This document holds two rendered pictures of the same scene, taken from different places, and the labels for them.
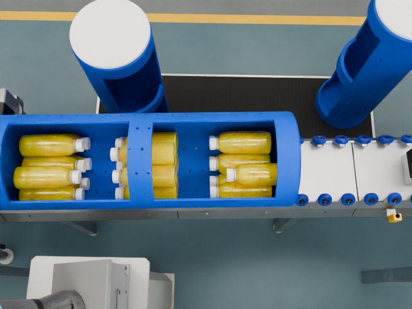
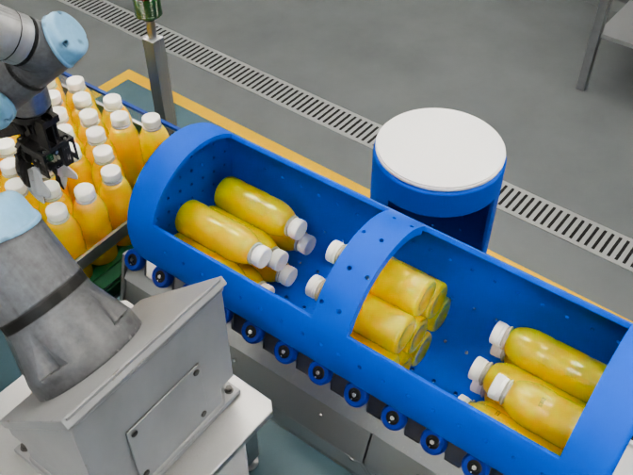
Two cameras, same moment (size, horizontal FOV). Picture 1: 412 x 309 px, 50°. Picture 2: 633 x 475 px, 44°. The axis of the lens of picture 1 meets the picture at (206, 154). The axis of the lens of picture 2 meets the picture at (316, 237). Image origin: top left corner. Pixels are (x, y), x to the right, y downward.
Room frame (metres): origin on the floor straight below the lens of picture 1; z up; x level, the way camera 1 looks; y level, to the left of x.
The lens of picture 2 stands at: (-0.38, -0.26, 2.08)
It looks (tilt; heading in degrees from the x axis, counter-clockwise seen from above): 45 degrees down; 37
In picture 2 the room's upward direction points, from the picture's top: straight up
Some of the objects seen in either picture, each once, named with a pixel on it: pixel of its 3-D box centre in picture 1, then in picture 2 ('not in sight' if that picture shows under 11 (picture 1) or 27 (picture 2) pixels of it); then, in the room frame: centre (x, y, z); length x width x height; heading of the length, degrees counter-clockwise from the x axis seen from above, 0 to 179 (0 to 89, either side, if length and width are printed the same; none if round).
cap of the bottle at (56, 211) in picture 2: not in sight; (56, 211); (0.19, 0.78, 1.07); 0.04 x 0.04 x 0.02
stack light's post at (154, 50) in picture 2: not in sight; (181, 207); (0.71, 1.05, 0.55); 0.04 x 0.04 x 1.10; 1
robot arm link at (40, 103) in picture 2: not in sight; (28, 96); (0.22, 0.82, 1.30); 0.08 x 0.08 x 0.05
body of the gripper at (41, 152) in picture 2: not in sight; (41, 137); (0.22, 0.81, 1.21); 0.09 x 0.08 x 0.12; 91
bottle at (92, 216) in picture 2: not in sight; (93, 225); (0.26, 0.78, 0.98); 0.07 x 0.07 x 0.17
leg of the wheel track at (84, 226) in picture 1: (77, 222); not in sight; (0.29, 0.60, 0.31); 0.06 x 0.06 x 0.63; 1
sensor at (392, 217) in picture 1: (393, 209); not in sight; (0.24, -0.62, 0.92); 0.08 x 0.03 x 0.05; 1
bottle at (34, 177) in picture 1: (45, 177); (220, 234); (0.31, 0.47, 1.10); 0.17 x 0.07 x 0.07; 91
